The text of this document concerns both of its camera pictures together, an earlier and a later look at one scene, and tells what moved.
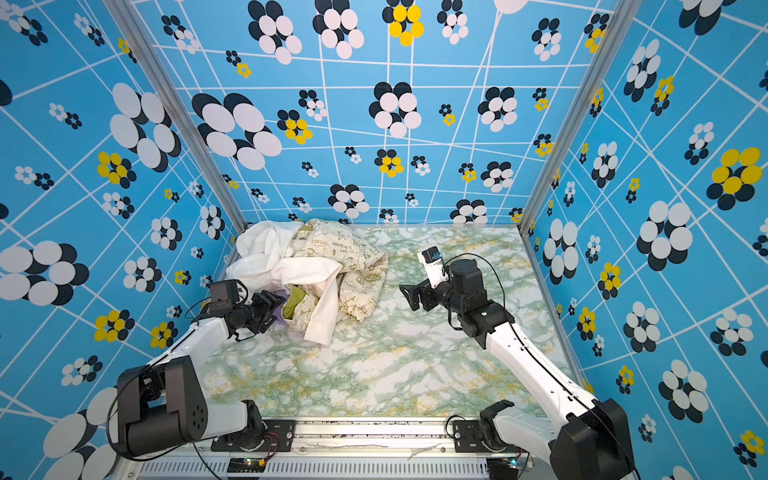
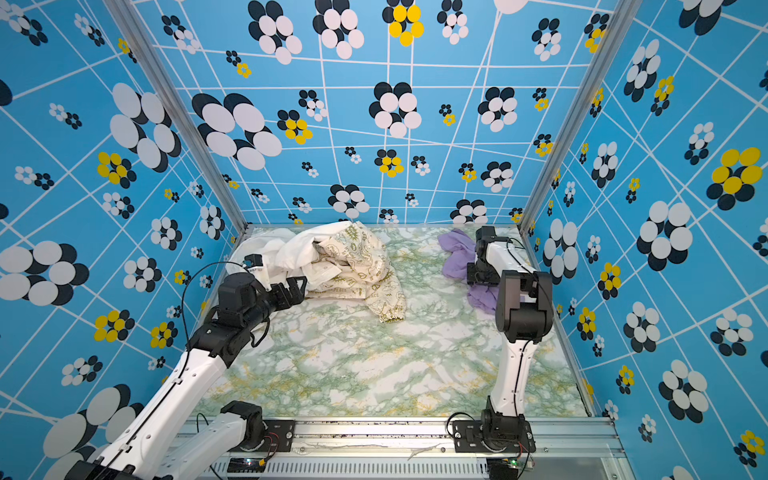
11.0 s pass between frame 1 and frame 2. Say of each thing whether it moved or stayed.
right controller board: stayed
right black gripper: moved
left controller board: stayed
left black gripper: moved
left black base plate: stayed
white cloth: moved
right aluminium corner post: stayed
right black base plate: stayed
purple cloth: moved
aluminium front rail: stayed
